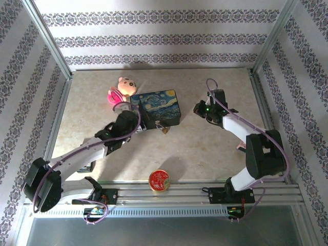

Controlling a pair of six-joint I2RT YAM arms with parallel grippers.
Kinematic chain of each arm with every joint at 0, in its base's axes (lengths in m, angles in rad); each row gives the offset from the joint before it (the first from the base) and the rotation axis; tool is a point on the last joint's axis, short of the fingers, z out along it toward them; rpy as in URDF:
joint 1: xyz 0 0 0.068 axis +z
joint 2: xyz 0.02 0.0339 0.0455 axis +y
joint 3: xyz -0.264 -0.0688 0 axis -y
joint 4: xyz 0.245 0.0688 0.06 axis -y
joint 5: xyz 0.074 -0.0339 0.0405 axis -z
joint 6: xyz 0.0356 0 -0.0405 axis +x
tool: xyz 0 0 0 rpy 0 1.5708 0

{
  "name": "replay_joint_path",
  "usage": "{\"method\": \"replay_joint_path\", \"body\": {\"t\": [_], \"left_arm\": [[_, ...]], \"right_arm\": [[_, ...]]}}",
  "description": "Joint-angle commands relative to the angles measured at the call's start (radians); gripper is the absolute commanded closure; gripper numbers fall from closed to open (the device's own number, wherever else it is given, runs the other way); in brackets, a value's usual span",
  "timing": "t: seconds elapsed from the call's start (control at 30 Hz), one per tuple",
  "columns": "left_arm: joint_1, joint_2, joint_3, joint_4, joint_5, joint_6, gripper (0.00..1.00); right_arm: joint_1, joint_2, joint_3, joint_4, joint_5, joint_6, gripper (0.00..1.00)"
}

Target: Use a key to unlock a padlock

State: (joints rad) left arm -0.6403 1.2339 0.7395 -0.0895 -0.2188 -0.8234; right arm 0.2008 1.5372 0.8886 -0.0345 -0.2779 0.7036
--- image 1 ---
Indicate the Starry Night print tin box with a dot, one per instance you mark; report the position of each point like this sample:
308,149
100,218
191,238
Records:
159,105

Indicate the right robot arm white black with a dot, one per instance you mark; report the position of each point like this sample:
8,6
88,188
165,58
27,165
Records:
235,125

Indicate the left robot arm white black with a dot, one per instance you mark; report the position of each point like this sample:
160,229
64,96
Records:
77,156

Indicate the pink plush toy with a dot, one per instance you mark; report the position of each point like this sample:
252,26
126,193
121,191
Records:
123,88

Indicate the small pink object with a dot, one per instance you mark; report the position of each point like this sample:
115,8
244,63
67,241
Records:
241,146

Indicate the red round tin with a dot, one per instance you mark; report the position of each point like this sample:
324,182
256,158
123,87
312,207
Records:
159,180

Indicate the small circuit board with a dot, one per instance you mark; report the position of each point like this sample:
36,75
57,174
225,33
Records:
235,212
94,210

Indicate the grey metal panel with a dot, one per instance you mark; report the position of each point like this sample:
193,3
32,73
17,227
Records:
164,233

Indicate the aluminium side rail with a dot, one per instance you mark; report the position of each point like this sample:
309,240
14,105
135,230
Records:
269,123
57,123

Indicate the aluminium frame rail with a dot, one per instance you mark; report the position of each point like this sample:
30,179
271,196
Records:
164,197

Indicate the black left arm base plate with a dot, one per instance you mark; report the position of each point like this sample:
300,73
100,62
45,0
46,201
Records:
111,196

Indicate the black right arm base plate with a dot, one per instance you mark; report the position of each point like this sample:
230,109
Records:
217,196

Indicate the aluminium frame post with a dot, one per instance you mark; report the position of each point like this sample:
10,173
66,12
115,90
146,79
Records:
274,38
48,38

